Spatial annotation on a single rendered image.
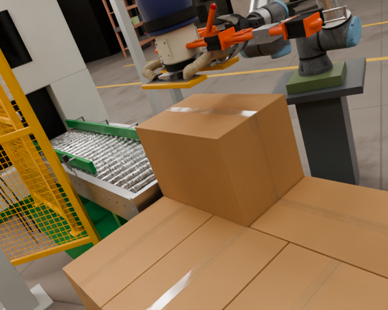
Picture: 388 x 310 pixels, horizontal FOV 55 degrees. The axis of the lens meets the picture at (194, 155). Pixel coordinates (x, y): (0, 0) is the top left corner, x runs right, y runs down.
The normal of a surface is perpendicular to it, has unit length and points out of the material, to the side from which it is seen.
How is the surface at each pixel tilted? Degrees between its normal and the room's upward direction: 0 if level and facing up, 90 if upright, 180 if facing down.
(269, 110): 90
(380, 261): 0
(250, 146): 90
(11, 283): 90
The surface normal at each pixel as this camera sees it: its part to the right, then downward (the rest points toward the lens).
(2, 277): 0.62, 0.12
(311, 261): -0.32, -0.87
